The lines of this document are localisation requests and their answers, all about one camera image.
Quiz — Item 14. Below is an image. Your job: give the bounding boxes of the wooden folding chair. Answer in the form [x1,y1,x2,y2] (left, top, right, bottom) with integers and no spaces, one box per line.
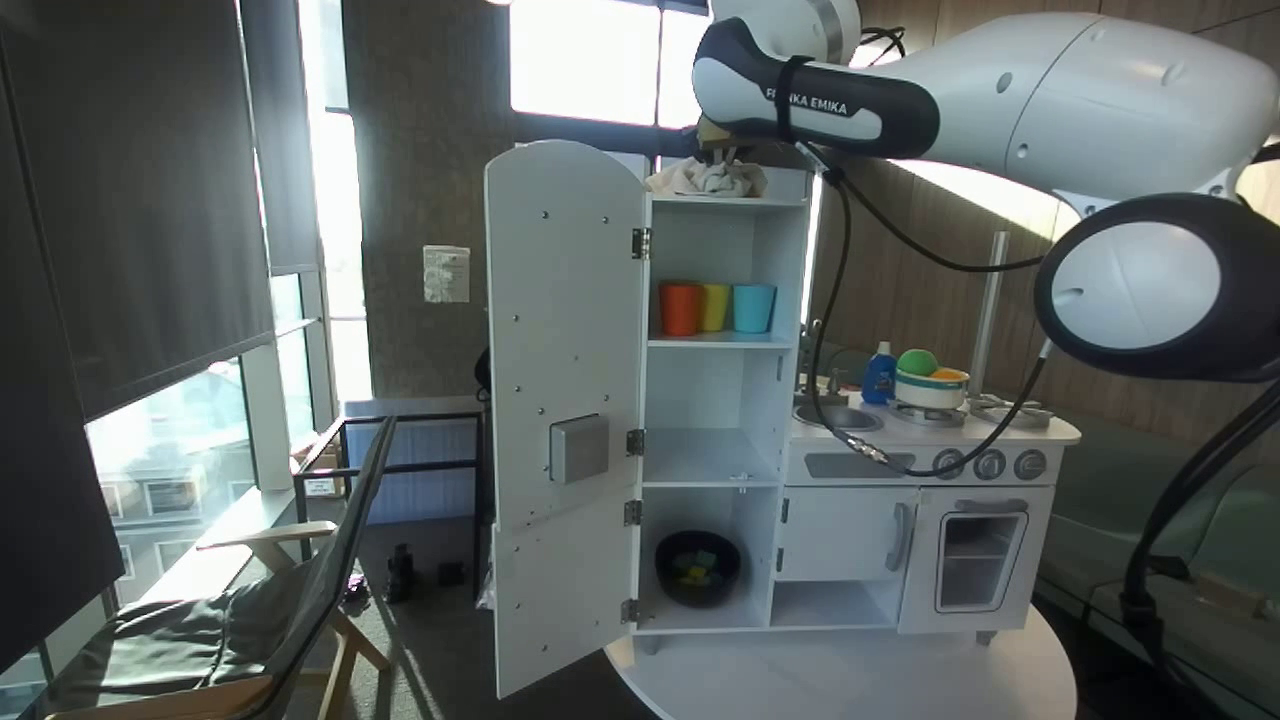
[54,412,445,720]

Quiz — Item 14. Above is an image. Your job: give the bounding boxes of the black magnifier lamp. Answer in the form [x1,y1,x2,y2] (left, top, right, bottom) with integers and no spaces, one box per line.
[1032,191,1280,720]

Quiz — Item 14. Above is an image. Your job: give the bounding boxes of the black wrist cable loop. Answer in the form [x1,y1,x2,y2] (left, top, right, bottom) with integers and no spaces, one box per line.
[814,141,1053,279]

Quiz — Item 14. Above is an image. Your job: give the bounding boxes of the toy oven door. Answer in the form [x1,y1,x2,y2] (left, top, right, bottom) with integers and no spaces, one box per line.
[898,492,1039,640]

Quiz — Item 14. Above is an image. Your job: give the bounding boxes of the yellow plastic cup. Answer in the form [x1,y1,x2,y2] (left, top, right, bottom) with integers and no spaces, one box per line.
[701,279,737,336]

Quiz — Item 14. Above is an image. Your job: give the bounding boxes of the white wall paper sheet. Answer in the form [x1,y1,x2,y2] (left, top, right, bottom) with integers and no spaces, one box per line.
[422,240,477,307]

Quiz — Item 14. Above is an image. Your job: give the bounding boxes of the grey metal pole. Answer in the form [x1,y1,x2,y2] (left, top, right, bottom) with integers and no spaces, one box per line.
[969,228,1013,401]

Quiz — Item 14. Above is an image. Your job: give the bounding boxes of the white cloth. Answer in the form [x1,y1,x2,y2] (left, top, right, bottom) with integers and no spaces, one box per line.
[650,147,773,204]

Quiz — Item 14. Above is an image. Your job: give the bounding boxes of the white toy kitchen cabinet door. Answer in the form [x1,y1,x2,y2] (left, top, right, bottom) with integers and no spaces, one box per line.
[480,135,653,705]

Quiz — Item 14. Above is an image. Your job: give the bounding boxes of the blue plastic cup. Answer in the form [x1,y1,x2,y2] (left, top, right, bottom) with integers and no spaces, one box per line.
[727,279,780,341]

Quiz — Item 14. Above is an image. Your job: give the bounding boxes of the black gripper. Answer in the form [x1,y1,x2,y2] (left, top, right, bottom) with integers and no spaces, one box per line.
[693,117,767,171]

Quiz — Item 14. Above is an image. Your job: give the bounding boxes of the black bowl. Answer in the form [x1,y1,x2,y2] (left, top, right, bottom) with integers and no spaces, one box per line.
[653,530,748,611]

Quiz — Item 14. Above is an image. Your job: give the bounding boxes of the long black robot cable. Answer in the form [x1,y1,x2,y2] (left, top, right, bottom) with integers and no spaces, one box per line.
[792,133,1073,485]

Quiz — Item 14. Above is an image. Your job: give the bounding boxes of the orange plastic cup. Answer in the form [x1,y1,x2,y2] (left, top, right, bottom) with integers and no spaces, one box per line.
[655,275,710,344]

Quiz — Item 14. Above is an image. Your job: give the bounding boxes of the narrow dark roller blind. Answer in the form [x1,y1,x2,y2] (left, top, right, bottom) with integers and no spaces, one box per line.
[236,0,324,279]

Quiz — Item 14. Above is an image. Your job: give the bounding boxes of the green toy vegetable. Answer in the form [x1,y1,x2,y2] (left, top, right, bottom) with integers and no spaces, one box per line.
[894,344,946,380]

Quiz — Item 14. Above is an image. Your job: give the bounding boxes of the silver box on door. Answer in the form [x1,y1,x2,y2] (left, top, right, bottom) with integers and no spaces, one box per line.
[544,412,616,489]

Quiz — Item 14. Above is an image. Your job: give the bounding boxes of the dark bottle on floor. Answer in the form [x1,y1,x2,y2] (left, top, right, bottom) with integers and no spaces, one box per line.
[386,541,422,606]

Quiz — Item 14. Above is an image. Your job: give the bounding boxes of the blue bottle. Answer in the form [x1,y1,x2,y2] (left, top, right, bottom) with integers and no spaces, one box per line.
[860,341,899,412]

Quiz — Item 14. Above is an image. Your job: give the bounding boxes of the grey toy stove burner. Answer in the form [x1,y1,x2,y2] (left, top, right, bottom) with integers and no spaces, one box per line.
[979,401,1058,431]

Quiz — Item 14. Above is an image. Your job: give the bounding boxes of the white toy pot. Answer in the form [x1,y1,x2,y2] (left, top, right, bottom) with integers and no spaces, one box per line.
[894,366,975,415]

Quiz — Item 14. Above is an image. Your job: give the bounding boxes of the white drawer door grey handle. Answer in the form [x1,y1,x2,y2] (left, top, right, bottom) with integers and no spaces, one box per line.
[778,485,925,585]

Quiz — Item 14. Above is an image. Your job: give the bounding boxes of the white toy kitchen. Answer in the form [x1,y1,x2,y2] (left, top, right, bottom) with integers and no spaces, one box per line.
[624,161,1086,654]

